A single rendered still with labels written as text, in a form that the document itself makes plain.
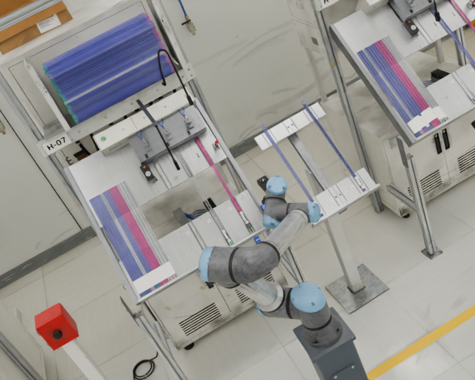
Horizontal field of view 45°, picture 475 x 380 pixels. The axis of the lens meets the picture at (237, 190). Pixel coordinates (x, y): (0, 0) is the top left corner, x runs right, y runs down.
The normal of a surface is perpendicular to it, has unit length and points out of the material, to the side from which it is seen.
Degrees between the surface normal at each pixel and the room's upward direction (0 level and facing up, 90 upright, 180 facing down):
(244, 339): 0
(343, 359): 90
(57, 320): 90
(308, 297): 8
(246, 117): 90
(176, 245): 45
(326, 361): 90
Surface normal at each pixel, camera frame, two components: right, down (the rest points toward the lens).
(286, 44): 0.36, 0.41
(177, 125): 0.00, -0.25
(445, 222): -0.36, -0.77
